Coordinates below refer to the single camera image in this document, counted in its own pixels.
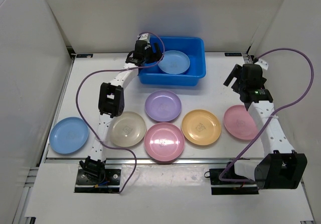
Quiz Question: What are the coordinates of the blue plate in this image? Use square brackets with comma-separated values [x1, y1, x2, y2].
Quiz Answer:
[49, 117, 89, 155]
[158, 50, 190, 75]

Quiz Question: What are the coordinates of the purple plate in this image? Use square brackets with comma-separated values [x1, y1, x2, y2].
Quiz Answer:
[144, 90, 182, 122]

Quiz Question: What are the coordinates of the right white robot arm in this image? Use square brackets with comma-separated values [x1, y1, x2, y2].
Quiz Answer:
[219, 64, 307, 189]

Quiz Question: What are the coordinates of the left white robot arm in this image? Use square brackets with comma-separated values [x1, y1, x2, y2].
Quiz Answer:
[76, 33, 164, 184]

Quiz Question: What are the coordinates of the blue plastic bin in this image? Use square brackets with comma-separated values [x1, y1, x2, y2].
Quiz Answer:
[138, 36, 206, 86]

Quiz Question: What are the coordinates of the pink plate right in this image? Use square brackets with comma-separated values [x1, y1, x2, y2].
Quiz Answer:
[223, 105, 258, 140]

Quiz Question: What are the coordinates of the pink plate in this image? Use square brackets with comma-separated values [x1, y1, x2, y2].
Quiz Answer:
[144, 122, 185, 162]
[223, 105, 258, 140]

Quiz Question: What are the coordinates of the yellow plate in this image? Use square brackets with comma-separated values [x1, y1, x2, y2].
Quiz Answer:
[181, 109, 221, 146]

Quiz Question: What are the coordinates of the cream plate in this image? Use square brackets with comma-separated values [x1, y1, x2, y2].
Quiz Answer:
[109, 111, 146, 148]

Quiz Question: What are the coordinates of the pink plate centre front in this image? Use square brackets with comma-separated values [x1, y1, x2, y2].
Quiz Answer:
[144, 122, 185, 162]

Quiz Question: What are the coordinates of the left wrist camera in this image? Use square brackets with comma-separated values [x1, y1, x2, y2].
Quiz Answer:
[138, 33, 150, 43]

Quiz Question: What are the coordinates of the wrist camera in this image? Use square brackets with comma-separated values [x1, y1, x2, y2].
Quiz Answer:
[253, 58, 269, 71]
[138, 33, 150, 43]

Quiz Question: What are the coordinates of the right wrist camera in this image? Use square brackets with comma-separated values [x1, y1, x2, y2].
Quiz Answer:
[253, 58, 269, 71]

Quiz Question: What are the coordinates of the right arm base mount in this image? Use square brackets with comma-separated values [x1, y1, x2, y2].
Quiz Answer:
[204, 158, 259, 195]

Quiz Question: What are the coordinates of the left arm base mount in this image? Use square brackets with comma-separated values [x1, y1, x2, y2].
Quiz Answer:
[74, 156, 121, 194]

